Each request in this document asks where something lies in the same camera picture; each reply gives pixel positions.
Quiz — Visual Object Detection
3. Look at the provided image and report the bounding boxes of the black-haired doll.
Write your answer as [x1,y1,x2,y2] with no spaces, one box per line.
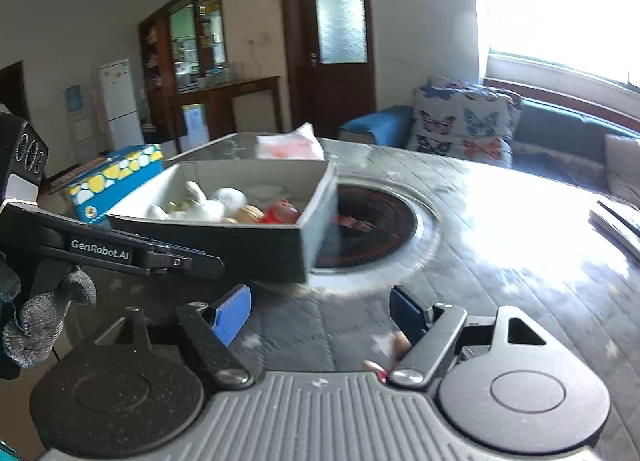
[364,331,412,383]

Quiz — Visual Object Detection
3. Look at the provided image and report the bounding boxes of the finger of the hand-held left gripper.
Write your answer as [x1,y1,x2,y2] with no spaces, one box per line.
[142,237,207,257]
[144,247,226,280]

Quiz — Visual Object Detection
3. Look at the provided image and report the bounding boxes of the round built-in table stove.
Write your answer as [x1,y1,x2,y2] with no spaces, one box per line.
[310,181,442,275]

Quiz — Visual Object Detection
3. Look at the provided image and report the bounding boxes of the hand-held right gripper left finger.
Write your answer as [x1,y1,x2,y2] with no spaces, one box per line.
[95,284,254,388]

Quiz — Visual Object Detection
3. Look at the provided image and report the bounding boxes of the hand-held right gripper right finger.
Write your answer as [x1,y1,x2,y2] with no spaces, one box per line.
[389,285,551,388]

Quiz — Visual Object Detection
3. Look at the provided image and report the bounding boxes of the red round toy figure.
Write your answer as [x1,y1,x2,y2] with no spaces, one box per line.
[262,200,302,225]

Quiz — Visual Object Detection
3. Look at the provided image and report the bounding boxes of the butterfly print pillow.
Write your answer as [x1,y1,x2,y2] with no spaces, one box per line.
[406,75,523,169]

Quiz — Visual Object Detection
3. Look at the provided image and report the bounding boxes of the white pillow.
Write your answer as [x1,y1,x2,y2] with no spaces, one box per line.
[602,134,640,207]

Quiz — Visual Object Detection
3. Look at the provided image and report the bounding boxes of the window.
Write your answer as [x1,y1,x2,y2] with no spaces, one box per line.
[480,0,640,92]

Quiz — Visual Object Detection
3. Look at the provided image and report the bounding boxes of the grey cardboard box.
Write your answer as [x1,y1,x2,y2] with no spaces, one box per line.
[107,160,341,284]

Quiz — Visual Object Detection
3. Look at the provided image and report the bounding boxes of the dark wooden door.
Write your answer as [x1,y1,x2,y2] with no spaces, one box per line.
[277,0,378,135]

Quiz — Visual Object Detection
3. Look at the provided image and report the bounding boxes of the white refrigerator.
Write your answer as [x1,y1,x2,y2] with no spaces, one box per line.
[97,58,146,152]

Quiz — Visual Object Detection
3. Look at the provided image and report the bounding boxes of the white remote control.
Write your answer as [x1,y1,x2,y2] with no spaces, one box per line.
[589,198,640,260]

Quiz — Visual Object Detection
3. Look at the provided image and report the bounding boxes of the white plush toy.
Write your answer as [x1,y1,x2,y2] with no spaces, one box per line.
[146,181,249,222]

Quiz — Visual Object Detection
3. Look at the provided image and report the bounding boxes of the pink white tissue pack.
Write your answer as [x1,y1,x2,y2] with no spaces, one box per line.
[256,124,326,162]

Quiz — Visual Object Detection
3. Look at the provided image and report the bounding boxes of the water dispenser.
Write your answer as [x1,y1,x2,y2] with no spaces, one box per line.
[64,84,101,168]

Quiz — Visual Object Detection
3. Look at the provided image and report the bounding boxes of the dark wooden cabinet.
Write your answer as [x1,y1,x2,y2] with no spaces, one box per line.
[137,0,283,152]

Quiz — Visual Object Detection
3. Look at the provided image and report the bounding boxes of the small blue framed carton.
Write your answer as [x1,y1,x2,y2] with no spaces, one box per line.
[180,104,210,140]

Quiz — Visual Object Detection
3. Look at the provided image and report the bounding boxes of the blue yellow spotted box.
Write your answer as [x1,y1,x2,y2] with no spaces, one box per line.
[67,144,165,227]

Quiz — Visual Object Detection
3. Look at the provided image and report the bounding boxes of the person's left hand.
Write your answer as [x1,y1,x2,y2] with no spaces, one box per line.
[0,255,97,380]

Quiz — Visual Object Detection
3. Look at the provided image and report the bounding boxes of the blue sofa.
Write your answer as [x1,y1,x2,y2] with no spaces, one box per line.
[339,96,640,192]

